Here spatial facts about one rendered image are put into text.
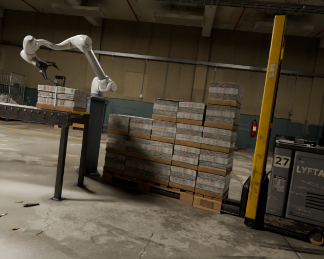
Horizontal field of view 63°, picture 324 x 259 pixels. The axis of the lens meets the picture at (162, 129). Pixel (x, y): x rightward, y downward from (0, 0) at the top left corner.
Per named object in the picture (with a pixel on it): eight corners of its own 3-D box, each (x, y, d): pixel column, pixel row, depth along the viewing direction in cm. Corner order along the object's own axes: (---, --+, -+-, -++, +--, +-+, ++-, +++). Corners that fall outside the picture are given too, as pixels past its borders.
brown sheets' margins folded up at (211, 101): (203, 185, 305) (215, 102, 300) (229, 191, 293) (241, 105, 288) (194, 192, 270) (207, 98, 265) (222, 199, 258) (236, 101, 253)
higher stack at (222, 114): (201, 197, 306) (217, 86, 299) (228, 204, 294) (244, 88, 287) (192, 206, 271) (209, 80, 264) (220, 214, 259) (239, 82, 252)
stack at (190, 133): (119, 176, 353) (126, 114, 349) (202, 197, 306) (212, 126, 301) (101, 181, 318) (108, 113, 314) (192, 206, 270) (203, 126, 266)
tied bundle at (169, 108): (164, 120, 326) (166, 102, 324) (186, 123, 314) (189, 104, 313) (151, 119, 291) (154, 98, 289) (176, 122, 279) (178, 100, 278)
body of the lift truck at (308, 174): (265, 209, 292) (275, 138, 288) (321, 223, 270) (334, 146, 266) (260, 230, 229) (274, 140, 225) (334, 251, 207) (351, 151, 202)
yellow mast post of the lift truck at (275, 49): (246, 214, 240) (275, 19, 231) (256, 216, 236) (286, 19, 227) (245, 216, 232) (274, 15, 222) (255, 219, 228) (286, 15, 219)
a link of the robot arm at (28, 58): (30, 67, 267) (30, 56, 257) (18, 58, 268) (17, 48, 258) (38, 62, 274) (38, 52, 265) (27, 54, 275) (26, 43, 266)
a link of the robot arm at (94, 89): (97, 94, 354) (100, 78, 353) (107, 95, 343) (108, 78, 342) (88, 92, 341) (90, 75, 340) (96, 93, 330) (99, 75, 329)
